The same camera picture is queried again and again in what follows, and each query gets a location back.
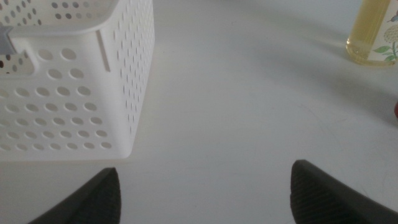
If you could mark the red soda can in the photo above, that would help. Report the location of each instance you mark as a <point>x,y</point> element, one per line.
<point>396,110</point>

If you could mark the yellow tea bottle green label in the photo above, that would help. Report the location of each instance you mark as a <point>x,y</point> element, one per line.
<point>367,31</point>

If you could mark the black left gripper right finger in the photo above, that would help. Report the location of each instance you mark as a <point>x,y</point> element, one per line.
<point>320,199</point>

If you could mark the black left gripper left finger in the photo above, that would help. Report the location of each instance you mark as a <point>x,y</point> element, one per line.
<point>99,202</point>

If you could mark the white perforated plastic basket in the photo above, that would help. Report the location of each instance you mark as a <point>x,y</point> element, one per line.
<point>77,124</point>

